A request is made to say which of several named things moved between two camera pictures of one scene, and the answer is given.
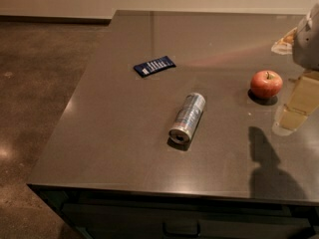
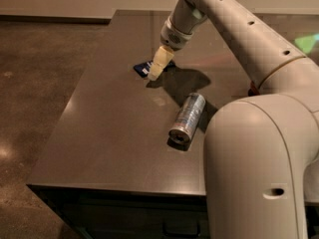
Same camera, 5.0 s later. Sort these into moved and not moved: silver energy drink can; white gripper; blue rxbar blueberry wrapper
Moved: white gripper
Not moved: blue rxbar blueberry wrapper; silver energy drink can
